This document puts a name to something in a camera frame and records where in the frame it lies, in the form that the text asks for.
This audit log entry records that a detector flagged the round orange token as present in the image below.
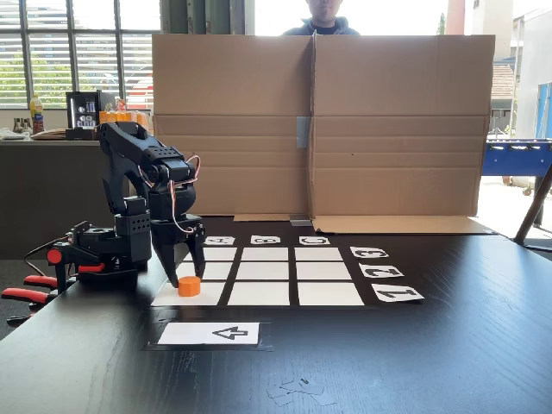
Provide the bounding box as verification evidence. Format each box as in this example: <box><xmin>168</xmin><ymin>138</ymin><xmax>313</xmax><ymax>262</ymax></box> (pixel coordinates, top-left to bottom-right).
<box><xmin>178</xmin><ymin>276</ymin><xmax>203</xmax><ymax>298</ymax></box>

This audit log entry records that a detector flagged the white grid with black tape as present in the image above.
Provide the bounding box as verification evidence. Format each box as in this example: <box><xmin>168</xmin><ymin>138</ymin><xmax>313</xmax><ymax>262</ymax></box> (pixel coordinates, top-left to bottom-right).
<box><xmin>150</xmin><ymin>245</ymin><xmax>376</xmax><ymax>308</ymax></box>

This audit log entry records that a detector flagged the white arrow paper sheet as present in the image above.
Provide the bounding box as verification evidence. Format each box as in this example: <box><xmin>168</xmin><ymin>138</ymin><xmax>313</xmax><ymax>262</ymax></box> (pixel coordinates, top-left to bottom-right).
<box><xmin>157</xmin><ymin>322</ymin><xmax>261</xmax><ymax>346</ymax></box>

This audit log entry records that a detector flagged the orange drink pack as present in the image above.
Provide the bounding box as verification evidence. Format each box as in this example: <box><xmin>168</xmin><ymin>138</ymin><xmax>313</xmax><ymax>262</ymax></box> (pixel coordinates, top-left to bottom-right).
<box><xmin>98</xmin><ymin>97</ymin><xmax>154</xmax><ymax>127</ymax></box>

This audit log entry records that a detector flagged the red black clamp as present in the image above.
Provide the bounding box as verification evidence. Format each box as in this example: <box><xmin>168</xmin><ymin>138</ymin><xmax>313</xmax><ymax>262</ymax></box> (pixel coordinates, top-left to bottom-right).
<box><xmin>46</xmin><ymin>241</ymin><xmax>107</xmax><ymax>298</ymax></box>

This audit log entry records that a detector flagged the grey counter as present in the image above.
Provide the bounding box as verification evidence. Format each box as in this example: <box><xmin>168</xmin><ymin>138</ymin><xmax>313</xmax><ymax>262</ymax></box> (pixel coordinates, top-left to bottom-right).
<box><xmin>0</xmin><ymin>138</ymin><xmax>131</xmax><ymax>260</ymax></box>

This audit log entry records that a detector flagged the black mini fridge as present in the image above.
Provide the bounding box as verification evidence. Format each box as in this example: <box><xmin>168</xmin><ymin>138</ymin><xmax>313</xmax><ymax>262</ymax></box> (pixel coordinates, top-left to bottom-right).
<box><xmin>65</xmin><ymin>90</ymin><xmax>103</xmax><ymax>141</ymax></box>

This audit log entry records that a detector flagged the yellow drink bottle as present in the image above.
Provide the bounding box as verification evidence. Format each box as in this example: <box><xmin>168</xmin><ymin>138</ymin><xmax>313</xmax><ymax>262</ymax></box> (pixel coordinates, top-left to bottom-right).
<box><xmin>28</xmin><ymin>94</ymin><xmax>46</xmax><ymax>135</ymax></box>

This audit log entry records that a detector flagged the paper label number 3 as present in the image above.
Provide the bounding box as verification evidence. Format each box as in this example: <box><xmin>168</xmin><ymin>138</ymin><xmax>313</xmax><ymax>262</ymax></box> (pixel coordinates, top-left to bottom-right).
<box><xmin>349</xmin><ymin>246</ymin><xmax>390</xmax><ymax>260</ymax></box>

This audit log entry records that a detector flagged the clear tape scrap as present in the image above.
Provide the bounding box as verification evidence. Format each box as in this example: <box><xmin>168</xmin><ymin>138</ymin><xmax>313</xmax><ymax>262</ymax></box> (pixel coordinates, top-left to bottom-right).
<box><xmin>266</xmin><ymin>373</ymin><xmax>338</xmax><ymax>408</ymax></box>

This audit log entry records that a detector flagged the window with blinds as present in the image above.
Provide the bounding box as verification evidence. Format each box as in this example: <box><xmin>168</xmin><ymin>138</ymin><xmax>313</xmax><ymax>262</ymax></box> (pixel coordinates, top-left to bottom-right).
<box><xmin>0</xmin><ymin>0</ymin><xmax>162</xmax><ymax>110</ymax></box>

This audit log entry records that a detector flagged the paper label number 2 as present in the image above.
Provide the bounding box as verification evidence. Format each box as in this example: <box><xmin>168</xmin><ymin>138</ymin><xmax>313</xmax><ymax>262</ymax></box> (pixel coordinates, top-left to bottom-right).
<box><xmin>358</xmin><ymin>264</ymin><xmax>405</xmax><ymax>279</ymax></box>

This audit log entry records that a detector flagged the paper label number 1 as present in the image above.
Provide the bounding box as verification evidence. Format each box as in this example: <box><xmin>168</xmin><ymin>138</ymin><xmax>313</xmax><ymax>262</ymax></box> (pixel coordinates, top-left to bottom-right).
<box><xmin>370</xmin><ymin>284</ymin><xmax>426</xmax><ymax>304</ymax></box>

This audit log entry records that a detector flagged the brown cardboard screen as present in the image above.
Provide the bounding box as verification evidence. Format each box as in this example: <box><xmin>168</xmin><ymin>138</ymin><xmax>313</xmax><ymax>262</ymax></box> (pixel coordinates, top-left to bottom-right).
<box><xmin>151</xmin><ymin>33</ymin><xmax>497</xmax><ymax>236</ymax></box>

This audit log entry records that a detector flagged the person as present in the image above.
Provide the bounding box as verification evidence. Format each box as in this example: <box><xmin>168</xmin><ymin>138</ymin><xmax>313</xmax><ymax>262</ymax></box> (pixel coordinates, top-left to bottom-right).
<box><xmin>282</xmin><ymin>0</ymin><xmax>361</xmax><ymax>37</ymax></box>

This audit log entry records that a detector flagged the blue foosball table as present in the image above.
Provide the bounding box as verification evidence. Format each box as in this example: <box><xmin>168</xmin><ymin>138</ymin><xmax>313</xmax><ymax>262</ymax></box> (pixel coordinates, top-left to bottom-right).
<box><xmin>480</xmin><ymin>137</ymin><xmax>552</xmax><ymax>196</ymax></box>

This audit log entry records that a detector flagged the dark slanted table leg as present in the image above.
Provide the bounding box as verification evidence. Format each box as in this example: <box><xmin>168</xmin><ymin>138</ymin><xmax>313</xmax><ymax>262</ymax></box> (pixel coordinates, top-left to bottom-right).
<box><xmin>512</xmin><ymin>168</ymin><xmax>552</xmax><ymax>254</ymax></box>

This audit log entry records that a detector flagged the red white servo wire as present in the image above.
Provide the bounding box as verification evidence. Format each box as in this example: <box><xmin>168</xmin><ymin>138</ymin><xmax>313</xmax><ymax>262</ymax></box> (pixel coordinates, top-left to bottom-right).
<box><xmin>169</xmin><ymin>154</ymin><xmax>202</xmax><ymax>235</ymax></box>

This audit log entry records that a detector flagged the black power cable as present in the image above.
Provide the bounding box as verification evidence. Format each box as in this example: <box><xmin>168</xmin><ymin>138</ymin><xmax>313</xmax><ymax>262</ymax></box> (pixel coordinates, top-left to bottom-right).
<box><xmin>23</xmin><ymin>235</ymin><xmax>72</xmax><ymax>278</ymax></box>

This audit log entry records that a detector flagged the red handled clamp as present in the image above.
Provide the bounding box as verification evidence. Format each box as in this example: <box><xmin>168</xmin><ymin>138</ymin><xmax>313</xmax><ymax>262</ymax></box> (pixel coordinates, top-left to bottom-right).
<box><xmin>0</xmin><ymin>274</ymin><xmax>60</xmax><ymax>327</ymax></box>

